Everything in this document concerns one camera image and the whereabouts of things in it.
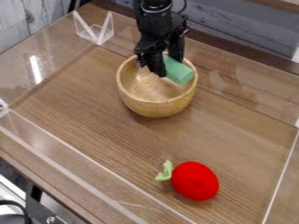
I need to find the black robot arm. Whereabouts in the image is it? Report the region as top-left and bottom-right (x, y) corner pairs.
(133, 0), (190, 78)

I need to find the clear acrylic corner bracket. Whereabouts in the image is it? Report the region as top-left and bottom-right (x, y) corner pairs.
(72, 11), (115, 46)

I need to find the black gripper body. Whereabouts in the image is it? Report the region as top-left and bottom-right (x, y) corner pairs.
(133, 5), (188, 67)

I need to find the red plush tomato toy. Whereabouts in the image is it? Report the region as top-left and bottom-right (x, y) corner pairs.
(155, 160), (220, 201)

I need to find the black cable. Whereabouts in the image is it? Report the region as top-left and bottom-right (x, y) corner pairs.
(0, 199), (39, 224)

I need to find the green rectangular block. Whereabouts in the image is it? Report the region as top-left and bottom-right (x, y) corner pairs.
(163, 54), (194, 85)

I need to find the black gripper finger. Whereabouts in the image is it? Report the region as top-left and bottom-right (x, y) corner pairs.
(147, 52), (166, 78)
(168, 34), (184, 62)

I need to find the light wooden bowl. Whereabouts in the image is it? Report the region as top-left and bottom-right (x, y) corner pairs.
(116, 56), (199, 118)

